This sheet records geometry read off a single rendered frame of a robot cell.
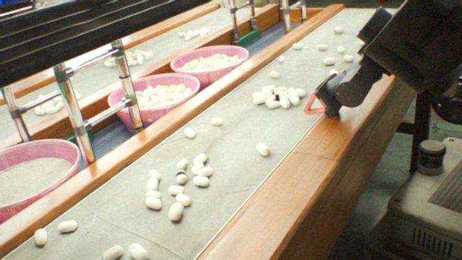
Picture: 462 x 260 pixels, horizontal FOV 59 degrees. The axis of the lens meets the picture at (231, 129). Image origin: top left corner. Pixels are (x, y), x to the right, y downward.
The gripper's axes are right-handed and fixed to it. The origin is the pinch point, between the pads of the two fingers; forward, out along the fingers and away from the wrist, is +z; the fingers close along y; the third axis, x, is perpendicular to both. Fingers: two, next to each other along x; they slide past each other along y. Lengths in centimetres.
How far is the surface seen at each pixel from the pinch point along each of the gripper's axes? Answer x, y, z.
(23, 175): -30, 46, 38
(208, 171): -4.9, 30.0, 5.6
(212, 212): 0.3, 38.7, 1.0
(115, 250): -6, 54, 5
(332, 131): 5.4, 8.6, -8.0
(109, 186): -15.2, 40.9, 19.8
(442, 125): 69, -143, 41
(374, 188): 57, -73, 52
